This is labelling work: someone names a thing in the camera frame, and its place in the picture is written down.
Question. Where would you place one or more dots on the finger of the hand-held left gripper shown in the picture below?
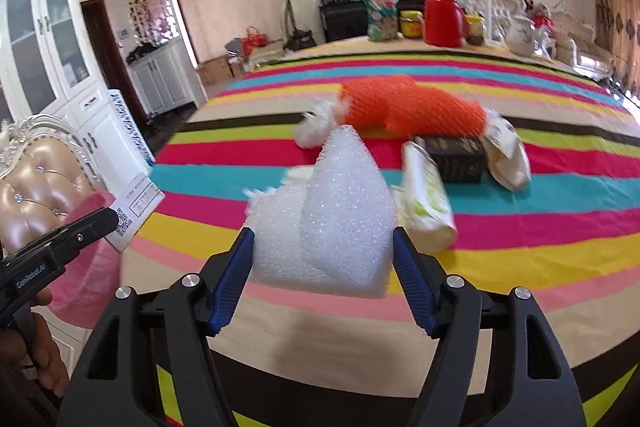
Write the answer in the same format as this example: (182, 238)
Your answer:
(90, 229)

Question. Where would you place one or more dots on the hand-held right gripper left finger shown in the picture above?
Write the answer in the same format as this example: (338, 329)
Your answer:
(231, 287)

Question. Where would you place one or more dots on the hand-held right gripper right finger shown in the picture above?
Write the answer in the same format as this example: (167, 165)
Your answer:
(416, 287)

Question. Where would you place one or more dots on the small white cardboard box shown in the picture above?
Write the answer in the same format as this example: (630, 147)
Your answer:
(140, 207)

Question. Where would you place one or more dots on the pink plastic bag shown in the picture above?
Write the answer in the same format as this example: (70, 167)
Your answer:
(90, 287)

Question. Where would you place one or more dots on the white foam wrap sheet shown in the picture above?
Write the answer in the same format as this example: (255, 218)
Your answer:
(340, 207)

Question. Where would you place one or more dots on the small black box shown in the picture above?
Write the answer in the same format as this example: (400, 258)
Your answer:
(457, 157)

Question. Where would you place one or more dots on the cream plastic-wrapped packet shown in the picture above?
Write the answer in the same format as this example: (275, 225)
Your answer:
(510, 164)

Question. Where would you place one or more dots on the orange foam fruit net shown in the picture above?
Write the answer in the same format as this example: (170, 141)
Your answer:
(445, 112)
(375, 99)

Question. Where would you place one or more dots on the person's left hand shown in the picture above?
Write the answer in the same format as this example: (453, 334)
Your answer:
(45, 357)

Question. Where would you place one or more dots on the tufted leather carved chair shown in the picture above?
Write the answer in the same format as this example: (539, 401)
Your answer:
(35, 192)

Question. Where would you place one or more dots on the white green printed packet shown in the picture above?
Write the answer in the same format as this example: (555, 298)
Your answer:
(425, 197)

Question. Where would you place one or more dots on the striped colourful tablecloth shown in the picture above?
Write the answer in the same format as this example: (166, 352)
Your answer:
(300, 357)

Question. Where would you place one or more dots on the low white cabinet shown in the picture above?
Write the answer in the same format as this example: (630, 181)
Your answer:
(165, 77)

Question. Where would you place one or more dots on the tall white glass-door cabinet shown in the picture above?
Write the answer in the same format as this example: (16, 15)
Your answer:
(75, 57)

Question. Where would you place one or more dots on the dark wooden door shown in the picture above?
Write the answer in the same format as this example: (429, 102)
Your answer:
(107, 52)

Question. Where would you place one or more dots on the white carved lattice screen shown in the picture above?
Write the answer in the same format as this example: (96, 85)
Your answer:
(150, 14)

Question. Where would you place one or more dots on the red handbag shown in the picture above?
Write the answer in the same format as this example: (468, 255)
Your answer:
(255, 42)

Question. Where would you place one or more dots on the black bag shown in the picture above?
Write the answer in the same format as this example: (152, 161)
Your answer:
(300, 41)

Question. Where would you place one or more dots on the dark jar with yellow lid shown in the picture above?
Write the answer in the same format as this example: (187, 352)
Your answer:
(475, 32)

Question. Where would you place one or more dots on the red thermos jug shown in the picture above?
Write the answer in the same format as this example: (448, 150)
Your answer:
(444, 17)

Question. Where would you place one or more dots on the white ceramic teapot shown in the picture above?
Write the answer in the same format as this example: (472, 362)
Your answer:
(522, 37)

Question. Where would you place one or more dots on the black piano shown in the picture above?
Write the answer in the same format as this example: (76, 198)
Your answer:
(345, 22)

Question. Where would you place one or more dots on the green snack bag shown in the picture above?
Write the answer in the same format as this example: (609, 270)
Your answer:
(382, 12)

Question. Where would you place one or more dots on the white carved sofa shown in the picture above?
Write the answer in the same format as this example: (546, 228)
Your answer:
(575, 37)

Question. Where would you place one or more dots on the brown patterned curtain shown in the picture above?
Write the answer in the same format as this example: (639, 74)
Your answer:
(620, 27)

